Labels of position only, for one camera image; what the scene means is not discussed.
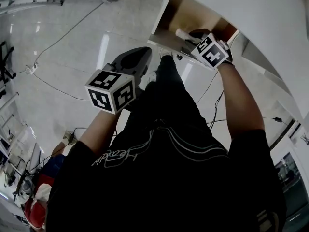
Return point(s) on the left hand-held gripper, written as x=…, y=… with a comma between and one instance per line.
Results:
x=109, y=91

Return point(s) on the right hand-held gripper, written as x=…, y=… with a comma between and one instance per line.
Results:
x=212, y=51

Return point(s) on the small white item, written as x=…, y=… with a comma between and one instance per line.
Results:
x=182, y=33

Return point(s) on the person's left forearm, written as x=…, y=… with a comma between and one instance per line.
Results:
x=101, y=129

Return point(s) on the person's right forearm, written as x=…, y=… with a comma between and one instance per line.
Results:
x=239, y=100

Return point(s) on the white desk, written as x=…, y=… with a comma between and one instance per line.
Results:
x=265, y=13

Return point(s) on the person's right hand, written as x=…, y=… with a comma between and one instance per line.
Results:
x=229, y=53

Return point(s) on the person's white shoe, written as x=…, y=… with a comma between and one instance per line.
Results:
x=166, y=51
x=152, y=76

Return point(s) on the person's black trousers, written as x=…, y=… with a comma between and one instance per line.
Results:
x=169, y=98

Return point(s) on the grey power adapter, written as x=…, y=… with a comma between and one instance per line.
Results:
x=69, y=136

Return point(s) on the white power strip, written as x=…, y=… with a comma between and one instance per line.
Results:
x=32, y=69

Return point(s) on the black metal stand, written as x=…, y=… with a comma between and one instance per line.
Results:
x=5, y=64

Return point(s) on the person's black printed t-shirt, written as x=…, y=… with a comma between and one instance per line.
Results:
x=169, y=182

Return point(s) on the glass door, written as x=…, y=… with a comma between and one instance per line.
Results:
x=290, y=178

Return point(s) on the grey metal rail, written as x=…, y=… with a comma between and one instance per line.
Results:
x=31, y=3

